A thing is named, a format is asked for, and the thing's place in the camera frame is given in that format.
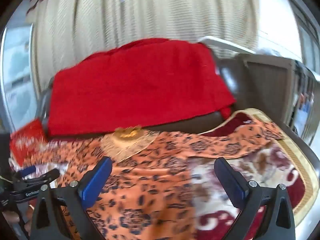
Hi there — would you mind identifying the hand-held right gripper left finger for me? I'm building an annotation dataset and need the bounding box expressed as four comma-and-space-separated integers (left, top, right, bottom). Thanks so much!
29, 156, 113, 240

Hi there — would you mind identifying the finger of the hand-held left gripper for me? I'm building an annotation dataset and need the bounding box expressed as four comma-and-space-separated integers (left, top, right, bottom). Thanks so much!
19, 165, 37, 177
22, 169, 60, 184

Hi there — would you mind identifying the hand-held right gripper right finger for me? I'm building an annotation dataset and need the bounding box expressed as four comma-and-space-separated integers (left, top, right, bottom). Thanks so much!
214, 157, 297, 240

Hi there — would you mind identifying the orange floral garment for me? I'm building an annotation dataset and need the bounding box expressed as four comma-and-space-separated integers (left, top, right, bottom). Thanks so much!
37, 120, 285, 240

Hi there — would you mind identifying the person's left hand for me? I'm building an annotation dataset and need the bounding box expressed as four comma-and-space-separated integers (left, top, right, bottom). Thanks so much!
1, 209, 21, 224

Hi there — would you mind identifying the maroon cream floral blanket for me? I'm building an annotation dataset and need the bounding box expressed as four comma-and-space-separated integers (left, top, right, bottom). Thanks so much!
9, 109, 319, 240

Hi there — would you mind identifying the red patterned cushion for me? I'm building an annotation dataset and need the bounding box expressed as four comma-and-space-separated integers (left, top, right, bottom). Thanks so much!
9, 119, 48, 165

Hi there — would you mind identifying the beige lace cloth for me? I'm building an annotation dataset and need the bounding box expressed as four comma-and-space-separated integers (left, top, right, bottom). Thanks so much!
100, 126, 160, 163

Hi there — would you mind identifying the dark brown sofa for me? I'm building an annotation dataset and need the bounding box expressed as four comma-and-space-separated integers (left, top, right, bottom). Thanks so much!
37, 52, 250, 138

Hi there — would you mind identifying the red cloth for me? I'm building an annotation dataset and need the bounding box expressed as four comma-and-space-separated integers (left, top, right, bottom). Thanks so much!
46, 38, 237, 138

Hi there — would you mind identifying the window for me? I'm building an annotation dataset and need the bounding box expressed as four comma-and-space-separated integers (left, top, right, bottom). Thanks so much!
0, 22, 38, 130

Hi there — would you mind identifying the grey cabinet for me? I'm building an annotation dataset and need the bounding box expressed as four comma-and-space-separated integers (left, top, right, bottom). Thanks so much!
235, 54, 320, 130

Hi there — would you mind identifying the white board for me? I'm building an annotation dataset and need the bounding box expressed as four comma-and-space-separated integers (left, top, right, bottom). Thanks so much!
197, 35, 257, 55

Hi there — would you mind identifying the cream curtain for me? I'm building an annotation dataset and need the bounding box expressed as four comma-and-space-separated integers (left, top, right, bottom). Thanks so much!
32, 0, 260, 85

